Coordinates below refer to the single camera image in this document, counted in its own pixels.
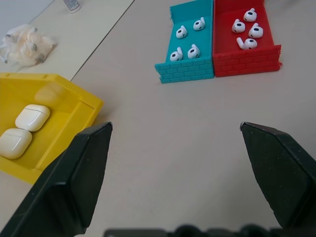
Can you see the crumpled cream cloth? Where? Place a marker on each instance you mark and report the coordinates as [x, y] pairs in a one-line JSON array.
[[24, 47]]

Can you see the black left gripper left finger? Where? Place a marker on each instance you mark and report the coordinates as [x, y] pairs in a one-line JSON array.
[[64, 187]]

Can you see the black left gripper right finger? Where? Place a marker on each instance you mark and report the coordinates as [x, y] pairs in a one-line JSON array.
[[281, 177]]

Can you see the teal brick-pattern tray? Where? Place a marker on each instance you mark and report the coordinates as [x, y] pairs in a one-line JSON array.
[[187, 71]]

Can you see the red brick-pattern tray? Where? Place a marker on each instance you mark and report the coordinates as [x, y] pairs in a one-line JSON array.
[[247, 63]]

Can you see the white earbud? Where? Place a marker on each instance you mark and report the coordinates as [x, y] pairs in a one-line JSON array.
[[175, 56], [249, 44], [198, 25], [181, 33], [238, 26], [255, 32], [193, 52], [249, 15]]

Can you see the yellow tray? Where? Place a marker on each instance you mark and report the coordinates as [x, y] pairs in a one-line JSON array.
[[71, 89]]

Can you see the clear spray bottle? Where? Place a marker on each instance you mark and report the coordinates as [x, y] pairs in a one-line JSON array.
[[72, 6]]

